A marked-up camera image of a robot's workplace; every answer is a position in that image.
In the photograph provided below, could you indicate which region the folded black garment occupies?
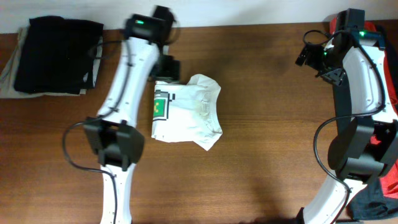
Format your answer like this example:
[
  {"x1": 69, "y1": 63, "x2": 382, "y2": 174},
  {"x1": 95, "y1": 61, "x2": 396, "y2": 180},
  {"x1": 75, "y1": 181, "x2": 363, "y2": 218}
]
[{"x1": 14, "y1": 16, "x2": 104, "y2": 95}]

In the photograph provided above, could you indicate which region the beige folded garment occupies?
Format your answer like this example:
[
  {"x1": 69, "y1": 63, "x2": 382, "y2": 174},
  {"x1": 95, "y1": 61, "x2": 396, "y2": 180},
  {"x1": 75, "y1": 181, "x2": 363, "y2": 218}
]
[{"x1": 1, "y1": 27, "x2": 86, "y2": 99}]

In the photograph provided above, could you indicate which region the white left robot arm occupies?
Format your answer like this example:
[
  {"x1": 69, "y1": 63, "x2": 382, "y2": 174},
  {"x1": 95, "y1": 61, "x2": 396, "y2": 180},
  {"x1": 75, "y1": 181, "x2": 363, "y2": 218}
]
[{"x1": 83, "y1": 6, "x2": 180, "y2": 223}]

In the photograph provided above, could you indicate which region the white t-shirt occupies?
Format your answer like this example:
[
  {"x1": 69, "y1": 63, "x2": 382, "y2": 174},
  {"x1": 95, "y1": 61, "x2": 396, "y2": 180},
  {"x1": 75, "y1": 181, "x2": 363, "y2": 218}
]
[{"x1": 151, "y1": 74, "x2": 223, "y2": 151}]

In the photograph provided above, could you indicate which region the red t-shirt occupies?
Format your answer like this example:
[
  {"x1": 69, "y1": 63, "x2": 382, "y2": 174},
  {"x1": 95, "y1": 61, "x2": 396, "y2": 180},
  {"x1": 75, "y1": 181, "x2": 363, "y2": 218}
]
[{"x1": 328, "y1": 17, "x2": 398, "y2": 200}]

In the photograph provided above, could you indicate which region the dark grey garment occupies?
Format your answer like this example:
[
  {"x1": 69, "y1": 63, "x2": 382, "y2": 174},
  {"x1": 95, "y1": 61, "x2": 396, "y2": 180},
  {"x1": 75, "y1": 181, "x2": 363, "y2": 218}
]
[{"x1": 332, "y1": 83, "x2": 398, "y2": 221}]

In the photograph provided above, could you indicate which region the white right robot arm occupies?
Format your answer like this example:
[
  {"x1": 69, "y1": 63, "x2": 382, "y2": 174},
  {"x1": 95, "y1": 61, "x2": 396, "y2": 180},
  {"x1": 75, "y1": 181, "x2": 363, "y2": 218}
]
[{"x1": 295, "y1": 8, "x2": 397, "y2": 223}]

